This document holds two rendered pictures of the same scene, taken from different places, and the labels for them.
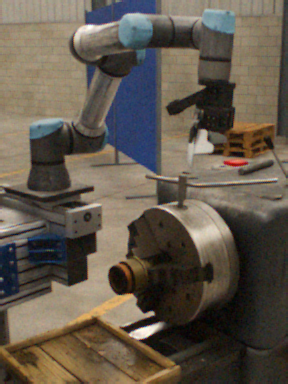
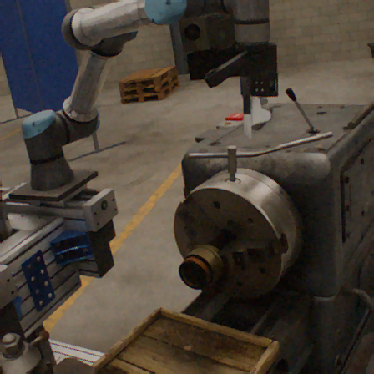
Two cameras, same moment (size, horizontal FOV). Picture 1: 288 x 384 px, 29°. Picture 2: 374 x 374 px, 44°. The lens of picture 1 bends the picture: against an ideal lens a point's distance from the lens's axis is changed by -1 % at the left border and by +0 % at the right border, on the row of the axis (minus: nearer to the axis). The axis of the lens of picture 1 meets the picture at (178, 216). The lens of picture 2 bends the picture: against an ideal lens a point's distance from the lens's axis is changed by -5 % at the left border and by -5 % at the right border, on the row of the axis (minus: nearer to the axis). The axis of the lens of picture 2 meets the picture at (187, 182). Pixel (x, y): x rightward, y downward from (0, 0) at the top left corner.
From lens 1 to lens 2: 0.46 m
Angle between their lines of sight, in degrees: 11
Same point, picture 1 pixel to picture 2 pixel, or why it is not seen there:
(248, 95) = (145, 45)
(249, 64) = not seen: hidden behind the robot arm
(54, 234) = (73, 230)
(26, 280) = (58, 283)
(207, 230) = (270, 199)
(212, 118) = (260, 83)
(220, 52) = (261, 13)
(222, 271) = (292, 236)
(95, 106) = (88, 90)
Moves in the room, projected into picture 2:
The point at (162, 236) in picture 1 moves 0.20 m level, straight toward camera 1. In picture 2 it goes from (220, 215) to (253, 252)
